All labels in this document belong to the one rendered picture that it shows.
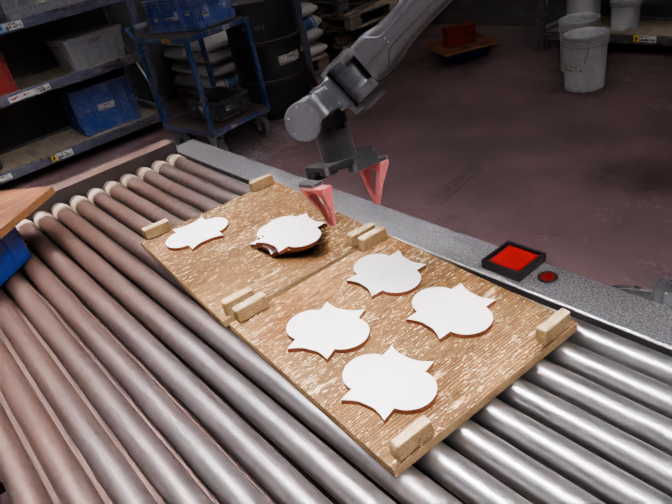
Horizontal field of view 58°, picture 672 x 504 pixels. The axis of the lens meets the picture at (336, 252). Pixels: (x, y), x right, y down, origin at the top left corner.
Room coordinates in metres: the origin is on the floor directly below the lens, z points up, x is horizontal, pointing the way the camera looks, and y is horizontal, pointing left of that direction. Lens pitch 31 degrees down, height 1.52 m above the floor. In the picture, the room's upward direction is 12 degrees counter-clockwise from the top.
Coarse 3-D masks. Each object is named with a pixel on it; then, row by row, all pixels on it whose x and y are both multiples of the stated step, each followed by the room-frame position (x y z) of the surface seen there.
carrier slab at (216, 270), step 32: (256, 192) 1.31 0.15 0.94; (288, 192) 1.27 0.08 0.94; (256, 224) 1.14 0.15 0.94; (352, 224) 1.06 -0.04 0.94; (160, 256) 1.09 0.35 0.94; (192, 256) 1.06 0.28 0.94; (224, 256) 1.04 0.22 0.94; (256, 256) 1.01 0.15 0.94; (288, 256) 0.99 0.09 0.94; (320, 256) 0.96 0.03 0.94; (192, 288) 0.94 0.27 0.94; (224, 288) 0.92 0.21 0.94; (256, 288) 0.90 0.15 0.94; (288, 288) 0.89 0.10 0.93; (224, 320) 0.83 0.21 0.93
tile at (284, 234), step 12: (300, 216) 1.07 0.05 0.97; (264, 228) 1.05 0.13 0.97; (276, 228) 1.04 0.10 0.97; (288, 228) 1.03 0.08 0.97; (300, 228) 1.02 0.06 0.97; (312, 228) 1.01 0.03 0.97; (264, 240) 1.00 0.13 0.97; (276, 240) 0.99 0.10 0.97; (288, 240) 0.99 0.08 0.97; (300, 240) 0.98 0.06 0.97; (312, 240) 0.97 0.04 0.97
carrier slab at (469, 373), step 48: (336, 288) 0.85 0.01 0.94; (480, 288) 0.76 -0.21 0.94; (240, 336) 0.78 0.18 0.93; (384, 336) 0.70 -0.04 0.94; (432, 336) 0.68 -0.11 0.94; (480, 336) 0.65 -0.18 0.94; (528, 336) 0.63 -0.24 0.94; (336, 384) 0.62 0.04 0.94; (480, 384) 0.56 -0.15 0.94; (384, 432) 0.52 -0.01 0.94
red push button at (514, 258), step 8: (512, 248) 0.87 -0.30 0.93; (496, 256) 0.85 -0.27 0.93; (504, 256) 0.85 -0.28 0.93; (512, 256) 0.84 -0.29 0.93; (520, 256) 0.84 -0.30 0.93; (528, 256) 0.83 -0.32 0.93; (536, 256) 0.83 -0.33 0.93; (504, 264) 0.82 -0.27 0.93; (512, 264) 0.82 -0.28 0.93; (520, 264) 0.82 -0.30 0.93
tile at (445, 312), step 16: (432, 288) 0.78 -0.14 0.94; (448, 288) 0.77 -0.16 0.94; (464, 288) 0.76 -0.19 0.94; (416, 304) 0.75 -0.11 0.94; (432, 304) 0.74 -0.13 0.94; (448, 304) 0.73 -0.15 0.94; (464, 304) 0.72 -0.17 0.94; (480, 304) 0.71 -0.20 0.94; (416, 320) 0.71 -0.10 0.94; (432, 320) 0.70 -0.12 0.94; (448, 320) 0.69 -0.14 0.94; (464, 320) 0.69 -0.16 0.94; (480, 320) 0.68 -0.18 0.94; (448, 336) 0.67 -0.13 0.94; (464, 336) 0.66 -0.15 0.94
